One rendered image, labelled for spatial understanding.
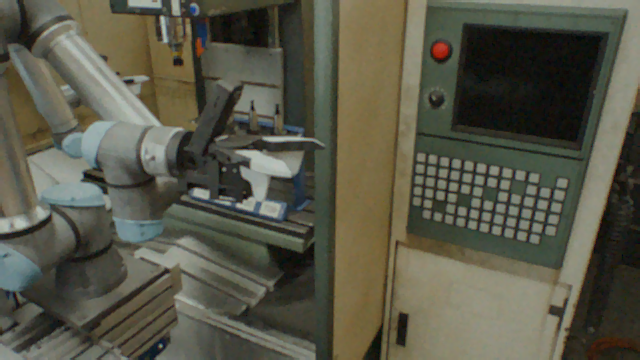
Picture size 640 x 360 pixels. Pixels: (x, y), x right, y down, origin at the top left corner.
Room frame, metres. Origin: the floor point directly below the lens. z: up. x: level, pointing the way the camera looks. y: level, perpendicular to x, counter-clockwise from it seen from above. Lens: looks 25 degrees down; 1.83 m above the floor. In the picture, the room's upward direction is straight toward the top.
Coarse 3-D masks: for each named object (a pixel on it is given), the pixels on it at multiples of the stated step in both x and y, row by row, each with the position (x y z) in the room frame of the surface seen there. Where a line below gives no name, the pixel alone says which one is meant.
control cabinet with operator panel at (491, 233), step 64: (448, 0) 1.31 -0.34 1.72; (512, 0) 1.24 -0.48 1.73; (576, 0) 1.18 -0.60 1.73; (448, 64) 1.27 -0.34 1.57; (512, 64) 1.21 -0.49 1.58; (576, 64) 1.15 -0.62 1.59; (448, 128) 1.26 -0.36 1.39; (512, 128) 1.20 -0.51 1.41; (576, 128) 1.13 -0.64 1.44; (448, 192) 1.26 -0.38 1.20; (512, 192) 1.17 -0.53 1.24; (576, 192) 1.11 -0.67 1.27; (448, 256) 1.29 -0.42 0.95; (512, 256) 1.16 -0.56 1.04; (576, 256) 1.12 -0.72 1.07; (384, 320) 1.37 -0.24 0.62; (448, 320) 1.28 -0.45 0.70; (512, 320) 1.19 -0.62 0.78
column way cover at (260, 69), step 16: (208, 48) 2.51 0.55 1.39; (224, 48) 2.46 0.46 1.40; (240, 48) 2.42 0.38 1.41; (256, 48) 2.37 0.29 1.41; (208, 64) 2.51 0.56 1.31; (224, 64) 2.47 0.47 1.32; (240, 64) 2.42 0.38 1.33; (256, 64) 2.38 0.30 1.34; (272, 64) 2.33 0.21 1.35; (208, 80) 2.52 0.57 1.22; (240, 80) 2.42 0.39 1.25; (256, 80) 2.38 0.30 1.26; (272, 80) 2.34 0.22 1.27; (208, 96) 2.53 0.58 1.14; (256, 96) 2.39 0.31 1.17; (272, 96) 2.34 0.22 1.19; (240, 112) 2.43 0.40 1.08; (256, 112) 2.39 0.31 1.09; (272, 112) 2.35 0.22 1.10
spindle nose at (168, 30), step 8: (160, 24) 1.98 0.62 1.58; (168, 24) 1.97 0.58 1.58; (176, 24) 1.98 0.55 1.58; (184, 24) 1.99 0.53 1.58; (192, 24) 2.04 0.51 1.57; (160, 32) 1.98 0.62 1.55; (168, 32) 1.97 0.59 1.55; (176, 32) 1.97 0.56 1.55; (184, 32) 1.99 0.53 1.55; (192, 32) 2.03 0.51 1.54; (160, 40) 1.98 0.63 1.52; (168, 40) 1.97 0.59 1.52; (176, 40) 1.97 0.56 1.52; (184, 40) 1.99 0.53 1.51
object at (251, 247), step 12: (168, 216) 1.83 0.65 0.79; (180, 228) 1.81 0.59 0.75; (192, 228) 1.77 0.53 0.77; (204, 228) 1.74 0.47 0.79; (216, 228) 1.71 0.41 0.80; (216, 240) 1.72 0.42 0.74; (228, 240) 1.69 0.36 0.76; (240, 240) 1.66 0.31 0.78; (252, 240) 1.63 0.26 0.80; (240, 252) 1.66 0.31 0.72; (252, 252) 1.63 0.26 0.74; (264, 252) 1.61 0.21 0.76; (276, 252) 1.66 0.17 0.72; (288, 252) 1.75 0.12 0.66; (276, 264) 1.66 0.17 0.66
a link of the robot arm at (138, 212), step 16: (112, 192) 0.66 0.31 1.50; (128, 192) 0.65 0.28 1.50; (144, 192) 0.66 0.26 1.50; (160, 192) 0.70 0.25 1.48; (176, 192) 0.73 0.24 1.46; (112, 208) 0.66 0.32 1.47; (128, 208) 0.65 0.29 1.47; (144, 208) 0.66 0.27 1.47; (160, 208) 0.69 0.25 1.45; (128, 224) 0.65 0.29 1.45; (144, 224) 0.66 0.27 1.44; (160, 224) 0.68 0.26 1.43; (128, 240) 0.65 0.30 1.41; (144, 240) 0.66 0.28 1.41
